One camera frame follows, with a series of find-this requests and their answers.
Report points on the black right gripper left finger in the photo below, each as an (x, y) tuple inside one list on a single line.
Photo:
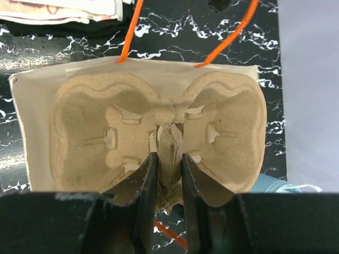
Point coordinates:
[(120, 221)]

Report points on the brown pulp cup carrier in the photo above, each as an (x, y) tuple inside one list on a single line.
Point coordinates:
[(100, 124)]

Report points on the light blue straw holder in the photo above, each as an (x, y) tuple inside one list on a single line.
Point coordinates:
[(269, 184)]

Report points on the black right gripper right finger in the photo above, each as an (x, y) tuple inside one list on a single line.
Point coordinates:
[(220, 221)]

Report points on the printed paper takeout bag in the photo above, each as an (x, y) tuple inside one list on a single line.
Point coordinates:
[(34, 91)]

